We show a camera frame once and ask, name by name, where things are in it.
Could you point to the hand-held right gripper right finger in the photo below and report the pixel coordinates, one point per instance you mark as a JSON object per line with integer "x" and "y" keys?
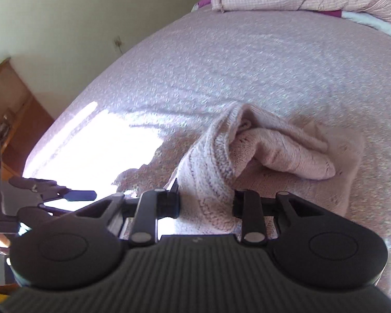
{"x": 238, "y": 205}

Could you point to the wooden side table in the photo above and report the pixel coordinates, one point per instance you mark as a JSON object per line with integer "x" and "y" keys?
{"x": 22, "y": 111}

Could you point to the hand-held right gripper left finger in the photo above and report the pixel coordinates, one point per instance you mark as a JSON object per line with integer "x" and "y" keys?
{"x": 167, "y": 205}

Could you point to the floral bed sheet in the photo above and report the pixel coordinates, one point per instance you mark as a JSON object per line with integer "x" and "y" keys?
{"x": 231, "y": 55}

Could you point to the pale pink knitted sweater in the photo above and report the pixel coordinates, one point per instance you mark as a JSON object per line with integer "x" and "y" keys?
{"x": 280, "y": 156}

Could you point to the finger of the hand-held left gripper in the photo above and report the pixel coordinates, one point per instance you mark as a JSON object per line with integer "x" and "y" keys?
{"x": 81, "y": 195}

